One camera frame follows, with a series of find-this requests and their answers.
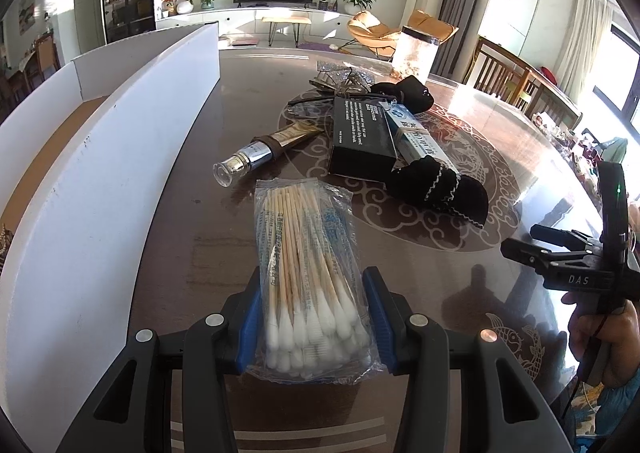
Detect wooden slat-back chair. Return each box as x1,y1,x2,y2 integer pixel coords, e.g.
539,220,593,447
525,78,583,131
462,35,533,104

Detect black rectangular box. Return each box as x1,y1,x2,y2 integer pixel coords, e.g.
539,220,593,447
327,96,401,182

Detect blue and white toothpaste box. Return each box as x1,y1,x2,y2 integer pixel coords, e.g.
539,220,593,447
377,100,451,174

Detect clear eyeglasses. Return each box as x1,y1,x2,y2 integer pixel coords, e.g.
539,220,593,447
286,93,351,121

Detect white door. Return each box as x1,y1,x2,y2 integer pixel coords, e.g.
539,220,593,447
74,0,98,56

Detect rhinestone bow hair clip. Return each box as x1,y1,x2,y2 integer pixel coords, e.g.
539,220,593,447
316,60,377,94

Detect large white cardboard box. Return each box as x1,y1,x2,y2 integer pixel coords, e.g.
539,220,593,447
0,23,222,453

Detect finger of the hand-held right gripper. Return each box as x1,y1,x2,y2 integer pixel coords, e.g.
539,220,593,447
501,239,566,279
530,224,601,254

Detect sheer white curtain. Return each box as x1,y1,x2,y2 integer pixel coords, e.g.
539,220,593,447
555,0,621,94

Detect cotton swab pack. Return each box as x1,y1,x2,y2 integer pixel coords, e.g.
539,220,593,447
239,178,388,386

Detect person's right hand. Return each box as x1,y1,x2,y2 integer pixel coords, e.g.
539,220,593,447
562,290,640,389

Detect tan lounge chair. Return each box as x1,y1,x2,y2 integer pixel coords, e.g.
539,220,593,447
346,10,401,58
400,9,460,48

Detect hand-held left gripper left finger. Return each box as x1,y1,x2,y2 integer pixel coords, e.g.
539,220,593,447
55,265,263,453

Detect clear plastic jar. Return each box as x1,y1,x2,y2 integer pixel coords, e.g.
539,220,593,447
391,27,441,84

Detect gold and silver cosmetic tube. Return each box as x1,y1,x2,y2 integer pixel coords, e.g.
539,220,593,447
212,120,325,190

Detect black knit sock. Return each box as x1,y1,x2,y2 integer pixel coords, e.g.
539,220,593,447
371,75,435,114
386,155,490,229

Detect white television console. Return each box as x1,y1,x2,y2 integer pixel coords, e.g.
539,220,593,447
155,3,361,41

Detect grey curtain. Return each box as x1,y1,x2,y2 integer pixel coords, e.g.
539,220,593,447
430,0,496,78

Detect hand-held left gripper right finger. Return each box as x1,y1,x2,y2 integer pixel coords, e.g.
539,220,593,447
361,265,571,453

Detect wooden dining chair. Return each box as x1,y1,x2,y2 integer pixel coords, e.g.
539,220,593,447
22,30,61,88

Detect wooden bench hairpin legs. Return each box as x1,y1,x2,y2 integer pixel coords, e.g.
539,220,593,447
261,15,312,48

